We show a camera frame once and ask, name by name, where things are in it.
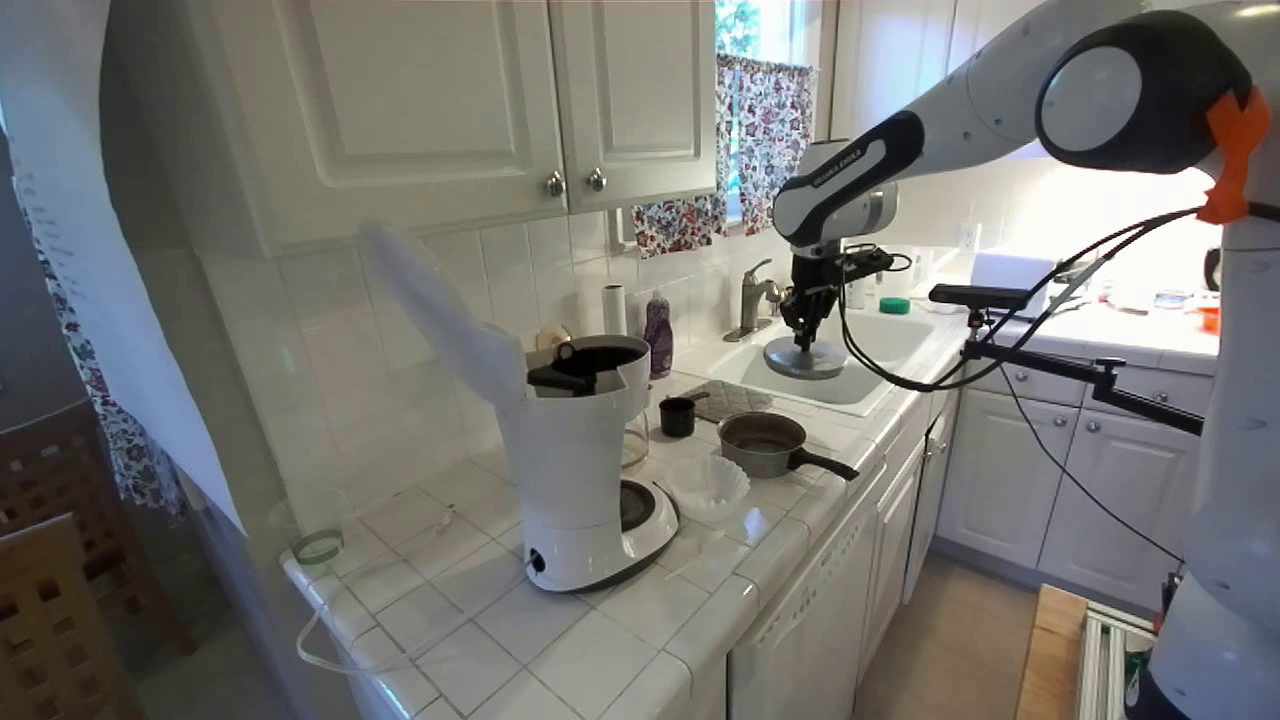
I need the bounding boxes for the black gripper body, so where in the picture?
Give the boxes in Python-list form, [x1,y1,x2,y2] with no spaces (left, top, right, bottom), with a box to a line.
[783,241,873,317]

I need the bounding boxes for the metal pot lid black knob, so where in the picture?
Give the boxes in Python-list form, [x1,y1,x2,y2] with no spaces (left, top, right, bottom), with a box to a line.
[761,331,850,385]

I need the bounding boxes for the metal pot black handle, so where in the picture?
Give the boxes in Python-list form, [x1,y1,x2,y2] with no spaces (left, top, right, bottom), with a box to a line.
[715,408,862,487]

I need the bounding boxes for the metal faucet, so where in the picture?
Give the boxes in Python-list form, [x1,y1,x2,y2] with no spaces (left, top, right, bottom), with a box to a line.
[729,253,783,341]

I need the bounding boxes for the white sink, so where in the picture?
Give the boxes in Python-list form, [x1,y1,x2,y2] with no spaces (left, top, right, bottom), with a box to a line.
[702,303,967,413]

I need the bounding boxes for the purple bottle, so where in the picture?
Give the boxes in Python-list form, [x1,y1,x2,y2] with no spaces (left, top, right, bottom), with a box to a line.
[641,288,679,385]

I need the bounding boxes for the dark cup on counter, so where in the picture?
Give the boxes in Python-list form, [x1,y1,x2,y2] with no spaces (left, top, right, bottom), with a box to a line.
[651,385,720,443]

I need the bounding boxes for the floral window curtain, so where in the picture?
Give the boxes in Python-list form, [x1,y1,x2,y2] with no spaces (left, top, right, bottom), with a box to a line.
[620,51,818,259]

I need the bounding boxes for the white bottle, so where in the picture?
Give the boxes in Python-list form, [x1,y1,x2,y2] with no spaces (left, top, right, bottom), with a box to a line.
[598,276,633,341]

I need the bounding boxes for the glass coffee carafe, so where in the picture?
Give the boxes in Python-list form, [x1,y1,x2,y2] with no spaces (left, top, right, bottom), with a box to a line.
[611,385,669,477]

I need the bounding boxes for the white upper cabinet three doors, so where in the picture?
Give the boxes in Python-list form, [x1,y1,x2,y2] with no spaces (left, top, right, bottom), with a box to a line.
[827,0,1062,148]

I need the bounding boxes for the kitchen window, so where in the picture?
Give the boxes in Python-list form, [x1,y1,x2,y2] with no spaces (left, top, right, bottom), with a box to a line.
[712,0,823,73]

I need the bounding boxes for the white coffee maker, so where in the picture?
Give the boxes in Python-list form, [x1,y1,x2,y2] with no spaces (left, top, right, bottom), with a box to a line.
[357,215,683,601]

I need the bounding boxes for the white corner base cabinets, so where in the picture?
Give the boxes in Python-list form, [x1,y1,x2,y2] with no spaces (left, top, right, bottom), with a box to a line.
[932,356,1220,620]

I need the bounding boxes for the white counter base cabinet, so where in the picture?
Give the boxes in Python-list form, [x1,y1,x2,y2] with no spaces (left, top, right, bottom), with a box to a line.
[725,394,962,720]

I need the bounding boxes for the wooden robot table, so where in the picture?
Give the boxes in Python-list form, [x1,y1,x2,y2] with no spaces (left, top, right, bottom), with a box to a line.
[1011,581,1095,720]

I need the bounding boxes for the white upper cabinet two knobs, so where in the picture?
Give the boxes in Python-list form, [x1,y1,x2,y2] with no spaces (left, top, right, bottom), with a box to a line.
[179,0,725,259]

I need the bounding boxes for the green rubber band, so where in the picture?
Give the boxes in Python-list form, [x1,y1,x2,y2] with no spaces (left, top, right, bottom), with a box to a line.
[287,525,349,566]

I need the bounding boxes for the white curtain floral edge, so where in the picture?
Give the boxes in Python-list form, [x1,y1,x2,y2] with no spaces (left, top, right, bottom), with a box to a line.
[0,0,252,536]

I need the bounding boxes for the wooden lattice chair back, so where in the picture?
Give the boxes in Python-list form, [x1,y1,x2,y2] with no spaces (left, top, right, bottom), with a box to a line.
[0,509,144,720]

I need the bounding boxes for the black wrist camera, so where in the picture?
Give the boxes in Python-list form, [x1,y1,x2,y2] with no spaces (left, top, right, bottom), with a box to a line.
[837,241,919,279]

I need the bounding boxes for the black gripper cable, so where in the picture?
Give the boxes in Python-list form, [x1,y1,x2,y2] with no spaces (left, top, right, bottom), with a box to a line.
[833,202,1203,400]

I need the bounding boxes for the black camera on stand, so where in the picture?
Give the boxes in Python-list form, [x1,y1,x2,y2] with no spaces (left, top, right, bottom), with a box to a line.
[923,276,1207,441]

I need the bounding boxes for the orange cable strap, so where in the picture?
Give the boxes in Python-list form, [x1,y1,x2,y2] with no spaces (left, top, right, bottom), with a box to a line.
[1193,88,1280,226]

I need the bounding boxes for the aluminium base frame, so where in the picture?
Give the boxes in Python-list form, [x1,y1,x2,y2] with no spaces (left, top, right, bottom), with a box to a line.
[1071,596,1160,720]

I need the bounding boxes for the white power cord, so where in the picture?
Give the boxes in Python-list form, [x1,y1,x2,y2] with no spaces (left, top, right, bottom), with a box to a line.
[292,602,404,679]

